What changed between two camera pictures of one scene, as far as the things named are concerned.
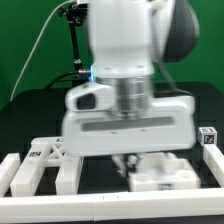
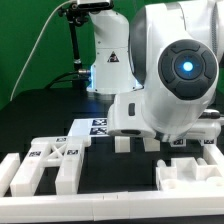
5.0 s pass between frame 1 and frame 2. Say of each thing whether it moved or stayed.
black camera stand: stayed
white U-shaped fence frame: stayed
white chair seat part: moved
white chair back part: stayed
